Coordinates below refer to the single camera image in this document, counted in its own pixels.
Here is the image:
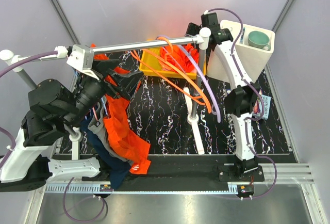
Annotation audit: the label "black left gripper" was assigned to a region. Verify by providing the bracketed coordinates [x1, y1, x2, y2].
[65, 59, 145, 126]

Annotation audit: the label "lilac wire clothes hanger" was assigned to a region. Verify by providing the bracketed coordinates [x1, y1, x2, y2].
[156, 35, 222, 123]

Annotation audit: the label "orange drawstring shorts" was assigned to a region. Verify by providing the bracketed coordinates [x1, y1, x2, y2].
[159, 44, 199, 73]

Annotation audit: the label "orange clothes hanger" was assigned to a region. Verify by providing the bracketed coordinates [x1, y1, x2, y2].
[130, 36, 211, 113]

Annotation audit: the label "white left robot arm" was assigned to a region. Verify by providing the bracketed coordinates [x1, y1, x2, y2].
[1, 59, 143, 192]

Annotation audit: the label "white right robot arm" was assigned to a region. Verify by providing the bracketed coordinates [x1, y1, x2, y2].
[186, 23, 261, 181]

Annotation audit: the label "pink clothes hanger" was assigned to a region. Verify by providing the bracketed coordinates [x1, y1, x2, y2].
[93, 103, 107, 120]

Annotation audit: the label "yellow plastic crate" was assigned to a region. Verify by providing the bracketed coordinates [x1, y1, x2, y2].
[139, 52, 196, 79]

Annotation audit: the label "orange garment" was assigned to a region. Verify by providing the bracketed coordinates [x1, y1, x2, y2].
[90, 43, 152, 175]

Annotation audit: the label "blue pen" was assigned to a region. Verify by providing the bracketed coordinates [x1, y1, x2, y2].
[240, 27, 245, 44]

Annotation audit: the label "grey garment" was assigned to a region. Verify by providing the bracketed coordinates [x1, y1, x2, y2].
[87, 115, 134, 166]

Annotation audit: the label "black marble table mat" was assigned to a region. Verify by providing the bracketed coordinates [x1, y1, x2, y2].
[56, 45, 294, 155]

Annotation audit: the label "silver clothes rack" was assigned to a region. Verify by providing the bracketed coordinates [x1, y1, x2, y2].
[1, 28, 211, 163]

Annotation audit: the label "white storage box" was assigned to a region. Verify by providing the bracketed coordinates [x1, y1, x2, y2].
[206, 24, 275, 82]

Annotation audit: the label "teal ceramic cup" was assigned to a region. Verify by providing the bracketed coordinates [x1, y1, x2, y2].
[247, 30, 271, 51]

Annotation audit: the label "navy blue garment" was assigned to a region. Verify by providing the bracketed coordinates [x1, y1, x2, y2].
[80, 119, 131, 189]

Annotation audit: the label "treehouse children's book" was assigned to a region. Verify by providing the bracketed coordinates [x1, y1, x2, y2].
[252, 89, 271, 120]

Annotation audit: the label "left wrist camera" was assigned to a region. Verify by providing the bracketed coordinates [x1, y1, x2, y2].
[54, 44, 100, 80]

